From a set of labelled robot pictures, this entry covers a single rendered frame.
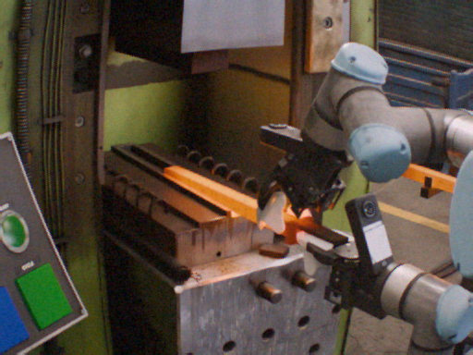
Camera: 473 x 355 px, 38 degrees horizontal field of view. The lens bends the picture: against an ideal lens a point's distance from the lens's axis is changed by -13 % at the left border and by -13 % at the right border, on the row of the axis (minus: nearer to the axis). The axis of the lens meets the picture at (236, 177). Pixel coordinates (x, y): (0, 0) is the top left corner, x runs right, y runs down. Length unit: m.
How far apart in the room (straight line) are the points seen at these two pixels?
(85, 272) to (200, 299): 0.23
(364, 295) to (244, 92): 0.69
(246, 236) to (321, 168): 0.28
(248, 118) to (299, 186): 0.54
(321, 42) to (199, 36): 0.39
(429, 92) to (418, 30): 4.76
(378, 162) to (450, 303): 0.22
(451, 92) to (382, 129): 3.85
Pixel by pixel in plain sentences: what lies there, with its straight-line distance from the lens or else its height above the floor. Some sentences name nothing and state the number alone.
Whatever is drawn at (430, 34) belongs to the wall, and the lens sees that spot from 9.51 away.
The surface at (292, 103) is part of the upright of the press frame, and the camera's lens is 1.52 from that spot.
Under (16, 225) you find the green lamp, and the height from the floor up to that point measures 1.10.
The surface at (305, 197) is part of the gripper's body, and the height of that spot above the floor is 1.09.
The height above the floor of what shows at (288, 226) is 1.03.
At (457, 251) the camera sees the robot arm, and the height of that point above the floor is 1.23.
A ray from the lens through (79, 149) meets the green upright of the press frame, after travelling 1.28.
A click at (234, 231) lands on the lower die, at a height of 0.96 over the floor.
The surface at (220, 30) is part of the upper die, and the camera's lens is 1.20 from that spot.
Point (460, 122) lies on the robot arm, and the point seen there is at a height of 1.25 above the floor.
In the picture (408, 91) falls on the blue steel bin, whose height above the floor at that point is 0.49.
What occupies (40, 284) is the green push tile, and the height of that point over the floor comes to 1.03.
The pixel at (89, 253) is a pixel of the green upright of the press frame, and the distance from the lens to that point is 1.35.
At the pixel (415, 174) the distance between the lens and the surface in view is 1.47.
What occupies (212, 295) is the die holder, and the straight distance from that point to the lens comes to 1.26.
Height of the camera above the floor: 1.47
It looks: 19 degrees down
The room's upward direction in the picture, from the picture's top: 3 degrees clockwise
